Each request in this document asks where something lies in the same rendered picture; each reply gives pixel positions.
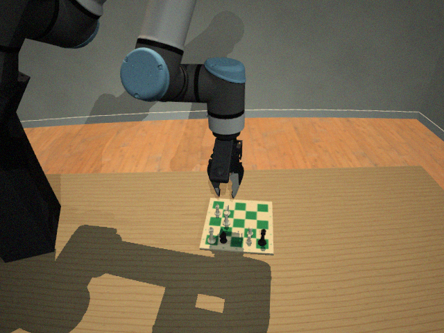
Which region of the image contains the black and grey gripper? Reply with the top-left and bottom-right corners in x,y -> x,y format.
207,132 -> 244,198

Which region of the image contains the white bishop chess piece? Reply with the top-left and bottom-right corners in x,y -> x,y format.
214,204 -> 221,216

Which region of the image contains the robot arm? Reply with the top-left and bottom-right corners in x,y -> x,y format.
0,0 -> 246,183

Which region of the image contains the white chess king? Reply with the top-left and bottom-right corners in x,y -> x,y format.
207,227 -> 216,244

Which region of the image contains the green and cream chessboard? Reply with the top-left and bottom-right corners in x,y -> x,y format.
200,198 -> 273,255

